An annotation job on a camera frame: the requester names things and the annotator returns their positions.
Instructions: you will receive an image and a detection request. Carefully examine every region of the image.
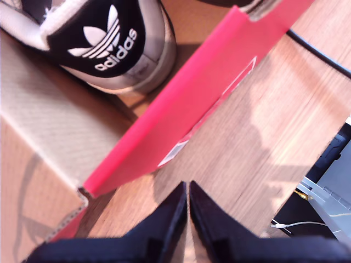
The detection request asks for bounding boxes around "thin white cable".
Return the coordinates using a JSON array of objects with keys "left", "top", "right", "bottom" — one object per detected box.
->
[{"left": 270, "top": 221, "right": 329, "bottom": 230}]

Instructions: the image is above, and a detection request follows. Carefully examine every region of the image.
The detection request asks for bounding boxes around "black table cable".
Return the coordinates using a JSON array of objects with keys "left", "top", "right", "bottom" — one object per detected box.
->
[{"left": 286, "top": 28, "right": 351, "bottom": 79}]

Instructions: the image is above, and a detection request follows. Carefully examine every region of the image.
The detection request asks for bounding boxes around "grey plastic device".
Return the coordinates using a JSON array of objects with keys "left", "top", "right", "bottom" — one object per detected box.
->
[{"left": 296, "top": 153, "right": 351, "bottom": 242}]

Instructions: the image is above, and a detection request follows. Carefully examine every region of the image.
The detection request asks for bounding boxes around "white ribbed paper sheet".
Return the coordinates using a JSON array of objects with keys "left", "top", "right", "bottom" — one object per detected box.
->
[{"left": 0, "top": 61, "right": 135, "bottom": 190}]

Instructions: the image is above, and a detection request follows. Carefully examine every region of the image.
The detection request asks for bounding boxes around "red cardboard shoebox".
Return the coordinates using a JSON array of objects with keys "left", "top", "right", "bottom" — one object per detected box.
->
[{"left": 0, "top": 0, "right": 316, "bottom": 263}]

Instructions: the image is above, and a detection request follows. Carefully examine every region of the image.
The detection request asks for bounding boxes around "white black-striped sneaker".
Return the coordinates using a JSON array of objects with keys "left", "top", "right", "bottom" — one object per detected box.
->
[
  {"left": 196, "top": 0, "right": 275, "bottom": 22},
  {"left": 0, "top": 0, "right": 178, "bottom": 95}
]

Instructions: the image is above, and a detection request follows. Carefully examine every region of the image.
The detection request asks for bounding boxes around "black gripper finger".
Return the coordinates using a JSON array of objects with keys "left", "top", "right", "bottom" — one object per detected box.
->
[
  {"left": 120, "top": 180, "right": 188, "bottom": 263},
  {"left": 189, "top": 180, "right": 261, "bottom": 263}
]

